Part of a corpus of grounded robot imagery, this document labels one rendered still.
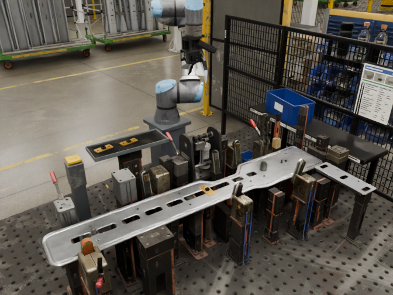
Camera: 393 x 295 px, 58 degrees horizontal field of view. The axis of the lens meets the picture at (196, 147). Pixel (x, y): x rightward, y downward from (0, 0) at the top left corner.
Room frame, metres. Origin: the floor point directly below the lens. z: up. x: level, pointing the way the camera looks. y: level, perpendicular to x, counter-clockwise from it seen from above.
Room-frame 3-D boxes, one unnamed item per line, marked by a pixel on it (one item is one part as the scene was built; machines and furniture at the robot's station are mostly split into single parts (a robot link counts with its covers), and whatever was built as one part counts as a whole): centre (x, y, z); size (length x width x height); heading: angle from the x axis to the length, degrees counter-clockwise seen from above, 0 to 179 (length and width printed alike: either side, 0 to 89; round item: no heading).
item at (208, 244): (1.36, -0.04, 0.84); 0.13 x 0.05 x 0.29; 33
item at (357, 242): (1.37, -0.78, 0.84); 0.11 x 0.06 x 0.29; 33
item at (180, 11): (1.71, 0.04, 1.74); 0.11 x 0.11 x 0.08; 5
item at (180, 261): (1.24, 0.13, 0.84); 0.13 x 0.11 x 0.29; 33
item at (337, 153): (1.64, -0.74, 0.88); 0.08 x 0.08 x 0.36; 33
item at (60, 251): (1.33, -0.04, 1.00); 1.38 x 0.22 x 0.02; 123
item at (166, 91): (1.93, 0.16, 1.27); 0.13 x 0.12 x 0.14; 95
